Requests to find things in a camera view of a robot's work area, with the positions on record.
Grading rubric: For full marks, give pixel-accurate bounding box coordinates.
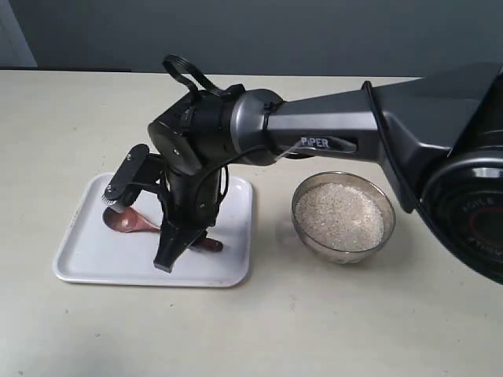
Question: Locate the steel bowl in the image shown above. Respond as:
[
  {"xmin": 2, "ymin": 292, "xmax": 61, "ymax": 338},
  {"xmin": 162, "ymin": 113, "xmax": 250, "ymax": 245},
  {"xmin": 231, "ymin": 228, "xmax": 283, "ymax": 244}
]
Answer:
[{"xmin": 291, "ymin": 171, "xmax": 395, "ymax": 264}]

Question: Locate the dark red wooden spoon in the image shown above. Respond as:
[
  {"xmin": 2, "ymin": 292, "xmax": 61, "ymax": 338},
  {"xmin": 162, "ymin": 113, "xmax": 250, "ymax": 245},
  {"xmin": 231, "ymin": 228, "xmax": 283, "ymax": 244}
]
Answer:
[{"xmin": 102, "ymin": 207, "xmax": 223, "ymax": 253}]

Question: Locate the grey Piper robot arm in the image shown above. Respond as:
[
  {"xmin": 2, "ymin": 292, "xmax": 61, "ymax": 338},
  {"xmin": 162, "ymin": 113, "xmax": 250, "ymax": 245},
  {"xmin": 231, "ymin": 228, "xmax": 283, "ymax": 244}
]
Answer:
[{"xmin": 102, "ymin": 55, "xmax": 502, "ymax": 283}]

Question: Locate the white rectangular tray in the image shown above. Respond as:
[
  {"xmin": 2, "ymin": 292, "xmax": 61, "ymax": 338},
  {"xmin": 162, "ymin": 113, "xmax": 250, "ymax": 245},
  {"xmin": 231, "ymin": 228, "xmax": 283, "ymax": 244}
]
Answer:
[{"xmin": 53, "ymin": 173, "xmax": 254, "ymax": 287}]

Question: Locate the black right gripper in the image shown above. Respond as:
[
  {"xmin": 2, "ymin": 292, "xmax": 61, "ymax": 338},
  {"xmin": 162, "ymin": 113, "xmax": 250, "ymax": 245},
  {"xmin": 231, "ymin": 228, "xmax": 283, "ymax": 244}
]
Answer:
[{"xmin": 102, "ymin": 84, "xmax": 245, "ymax": 273}]

